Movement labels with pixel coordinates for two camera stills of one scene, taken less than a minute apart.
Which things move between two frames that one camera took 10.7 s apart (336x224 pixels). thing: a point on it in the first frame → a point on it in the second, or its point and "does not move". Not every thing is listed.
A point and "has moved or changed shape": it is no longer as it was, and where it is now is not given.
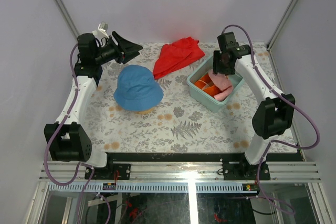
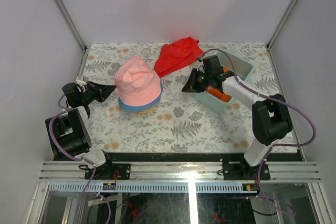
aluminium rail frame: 285,177 does not move
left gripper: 123,45 → 105,89
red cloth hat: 174,55 does not move
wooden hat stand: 144,112 does not move
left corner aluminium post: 58,1 does not move
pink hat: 222,83 has moved or changed shape
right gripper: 217,68 → 192,85
